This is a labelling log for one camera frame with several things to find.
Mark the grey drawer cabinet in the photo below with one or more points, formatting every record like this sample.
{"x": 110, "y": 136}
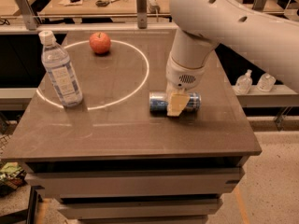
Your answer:
{"x": 139, "y": 195}

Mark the red apple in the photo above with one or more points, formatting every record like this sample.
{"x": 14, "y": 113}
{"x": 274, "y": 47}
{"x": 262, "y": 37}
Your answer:
{"x": 100, "y": 42}

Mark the clear plastic water bottle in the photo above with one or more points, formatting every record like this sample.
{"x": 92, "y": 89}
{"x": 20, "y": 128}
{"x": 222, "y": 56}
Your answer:
{"x": 57, "y": 63}

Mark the small clear bottle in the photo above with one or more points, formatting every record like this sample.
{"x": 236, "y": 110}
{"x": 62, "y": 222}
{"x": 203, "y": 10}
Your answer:
{"x": 243, "y": 83}
{"x": 266, "y": 83}

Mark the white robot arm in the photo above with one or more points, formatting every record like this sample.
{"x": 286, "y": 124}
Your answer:
{"x": 269, "y": 42}

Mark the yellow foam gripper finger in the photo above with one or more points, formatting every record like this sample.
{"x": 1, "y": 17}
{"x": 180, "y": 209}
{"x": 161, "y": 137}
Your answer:
{"x": 176, "y": 103}

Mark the red bull can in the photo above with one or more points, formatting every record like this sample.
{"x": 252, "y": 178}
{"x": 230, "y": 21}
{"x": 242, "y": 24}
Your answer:
{"x": 158, "y": 102}

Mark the black scissors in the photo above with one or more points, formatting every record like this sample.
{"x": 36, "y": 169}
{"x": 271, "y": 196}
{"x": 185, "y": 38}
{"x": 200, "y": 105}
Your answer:
{"x": 101, "y": 3}

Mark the small clear bottle left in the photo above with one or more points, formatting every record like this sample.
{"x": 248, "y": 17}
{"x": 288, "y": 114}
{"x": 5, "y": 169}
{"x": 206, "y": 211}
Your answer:
{"x": 243, "y": 83}

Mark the metal post centre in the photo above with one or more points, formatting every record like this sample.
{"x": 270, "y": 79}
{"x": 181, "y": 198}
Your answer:
{"x": 141, "y": 8}

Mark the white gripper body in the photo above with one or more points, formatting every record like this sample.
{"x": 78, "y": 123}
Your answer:
{"x": 181, "y": 76}

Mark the green snack package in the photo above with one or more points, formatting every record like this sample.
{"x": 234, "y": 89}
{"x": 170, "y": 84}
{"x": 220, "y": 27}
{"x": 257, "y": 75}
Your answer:
{"x": 11, "y": 175}

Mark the metal post left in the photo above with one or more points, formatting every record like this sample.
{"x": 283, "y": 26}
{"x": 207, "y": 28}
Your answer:
{"x": 28, "y": 15}

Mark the white power strip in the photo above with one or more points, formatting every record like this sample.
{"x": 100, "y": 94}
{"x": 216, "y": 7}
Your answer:
{"x": 153, "y": 6}

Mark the small clear bottle right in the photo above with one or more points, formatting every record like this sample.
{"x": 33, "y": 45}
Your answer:
{"x": 266, "y": 83}

